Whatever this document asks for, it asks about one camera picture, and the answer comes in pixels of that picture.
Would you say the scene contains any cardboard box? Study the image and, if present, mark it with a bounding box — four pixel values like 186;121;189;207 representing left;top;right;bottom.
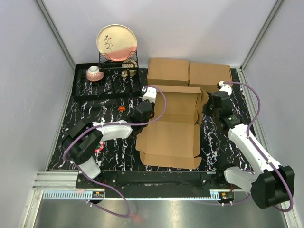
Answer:
189;62;232;93
147;58;189;86
136;85;209;169

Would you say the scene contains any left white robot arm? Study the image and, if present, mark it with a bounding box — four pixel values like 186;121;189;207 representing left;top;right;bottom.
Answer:
62;100;155;188

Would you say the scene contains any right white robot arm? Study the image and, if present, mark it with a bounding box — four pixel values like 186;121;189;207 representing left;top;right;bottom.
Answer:
204;91;295;209

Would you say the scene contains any red maple leaf ornament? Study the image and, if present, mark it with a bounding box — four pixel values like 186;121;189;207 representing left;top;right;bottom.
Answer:
118;106;126;113

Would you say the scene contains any cream ceramic mug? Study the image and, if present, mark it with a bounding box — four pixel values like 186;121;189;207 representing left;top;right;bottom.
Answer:
121;59;138;78

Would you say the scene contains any pink green flower coaster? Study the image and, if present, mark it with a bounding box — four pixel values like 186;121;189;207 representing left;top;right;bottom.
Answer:
95;142;104;153

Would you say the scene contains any pink patterned bowl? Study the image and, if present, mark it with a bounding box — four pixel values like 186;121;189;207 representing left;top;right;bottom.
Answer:
86;66;105;82

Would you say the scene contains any cream pink floral plate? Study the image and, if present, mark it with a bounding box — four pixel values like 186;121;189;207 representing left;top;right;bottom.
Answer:
96;24;137;61

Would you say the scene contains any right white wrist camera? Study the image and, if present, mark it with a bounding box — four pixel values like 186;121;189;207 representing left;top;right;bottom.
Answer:
218;81;232;96

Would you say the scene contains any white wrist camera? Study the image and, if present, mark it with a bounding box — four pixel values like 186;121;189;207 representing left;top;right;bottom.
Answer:
142;86;157;104
218;81;232;96

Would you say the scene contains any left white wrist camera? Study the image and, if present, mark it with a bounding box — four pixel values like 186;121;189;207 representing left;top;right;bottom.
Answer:
142;86;157;104

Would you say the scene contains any black wire tray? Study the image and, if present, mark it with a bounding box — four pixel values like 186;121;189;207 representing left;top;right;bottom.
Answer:
71;63;142;102

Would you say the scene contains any black wire plate rack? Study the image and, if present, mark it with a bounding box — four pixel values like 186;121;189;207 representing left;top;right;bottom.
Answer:
98;50;139;75

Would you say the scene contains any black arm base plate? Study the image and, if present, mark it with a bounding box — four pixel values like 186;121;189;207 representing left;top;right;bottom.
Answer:
75;170;245;190

